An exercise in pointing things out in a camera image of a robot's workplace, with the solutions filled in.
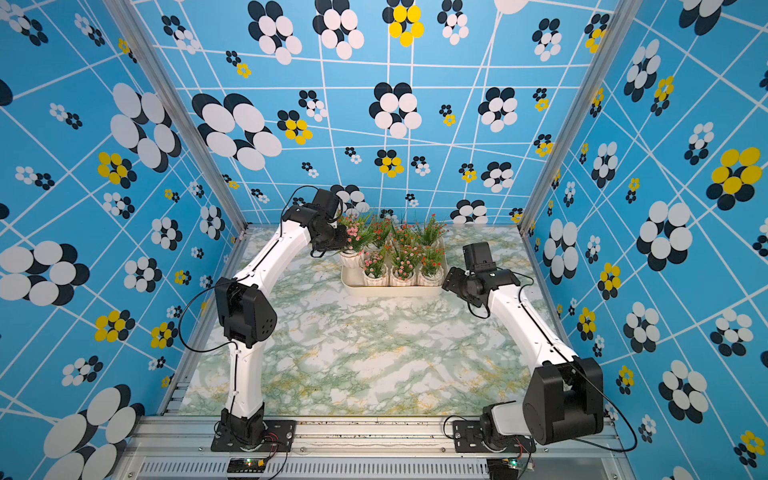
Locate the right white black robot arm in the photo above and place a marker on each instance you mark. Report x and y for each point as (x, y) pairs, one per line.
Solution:
(564, 398)

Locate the orange flower pot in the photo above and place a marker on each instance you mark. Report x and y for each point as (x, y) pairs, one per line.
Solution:
(430, 232)

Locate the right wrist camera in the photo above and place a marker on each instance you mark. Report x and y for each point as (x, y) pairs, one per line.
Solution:
(478, 257)

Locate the left green circuit board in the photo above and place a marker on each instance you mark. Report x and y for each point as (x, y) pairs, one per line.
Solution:
(247, 466)

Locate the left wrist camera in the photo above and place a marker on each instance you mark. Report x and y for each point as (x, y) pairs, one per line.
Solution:
(327, 203)

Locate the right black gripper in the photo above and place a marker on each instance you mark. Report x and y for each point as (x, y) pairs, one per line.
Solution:
(452, 282)

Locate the small pink flower pot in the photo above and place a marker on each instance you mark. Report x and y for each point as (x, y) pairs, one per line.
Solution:
(403, 236)

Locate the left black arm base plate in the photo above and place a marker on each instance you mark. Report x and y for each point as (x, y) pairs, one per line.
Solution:
(277, 435)

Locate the aluminium front rail frame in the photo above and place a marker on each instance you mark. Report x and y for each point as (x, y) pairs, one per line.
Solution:
(362, 448)

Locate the cream plastic storage box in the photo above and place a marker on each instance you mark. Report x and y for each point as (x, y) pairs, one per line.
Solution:
(358, 283)

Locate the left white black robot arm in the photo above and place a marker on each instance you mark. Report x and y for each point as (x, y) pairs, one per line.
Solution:
(248, 319)

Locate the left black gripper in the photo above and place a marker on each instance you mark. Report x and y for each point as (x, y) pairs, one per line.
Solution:
(341, 243)

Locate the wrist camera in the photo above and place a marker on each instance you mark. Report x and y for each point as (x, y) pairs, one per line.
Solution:
(327, 203)
(478, 257)

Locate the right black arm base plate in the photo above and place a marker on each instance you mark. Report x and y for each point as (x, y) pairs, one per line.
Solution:
(467, 437)

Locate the red flower pot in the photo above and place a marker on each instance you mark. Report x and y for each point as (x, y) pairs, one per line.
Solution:
(381, 229)
(431, 271)

